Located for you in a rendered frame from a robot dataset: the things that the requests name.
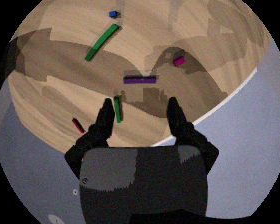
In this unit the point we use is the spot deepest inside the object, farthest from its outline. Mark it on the green rod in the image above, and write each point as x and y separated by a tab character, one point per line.
117	109
100	41

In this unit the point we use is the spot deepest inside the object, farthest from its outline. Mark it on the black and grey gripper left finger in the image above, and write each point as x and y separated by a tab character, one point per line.
93	138

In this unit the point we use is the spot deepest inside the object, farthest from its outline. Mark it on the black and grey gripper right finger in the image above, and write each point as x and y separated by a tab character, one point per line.
185	133

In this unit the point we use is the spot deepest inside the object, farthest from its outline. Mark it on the purple rod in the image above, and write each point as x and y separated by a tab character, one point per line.
139	79

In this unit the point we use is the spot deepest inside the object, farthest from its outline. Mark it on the red rod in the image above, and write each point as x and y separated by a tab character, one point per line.
77	125

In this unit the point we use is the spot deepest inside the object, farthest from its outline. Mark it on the small magenta block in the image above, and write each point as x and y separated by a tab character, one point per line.
178	61

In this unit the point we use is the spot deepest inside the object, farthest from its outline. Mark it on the small blue block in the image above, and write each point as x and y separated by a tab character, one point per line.
113	14

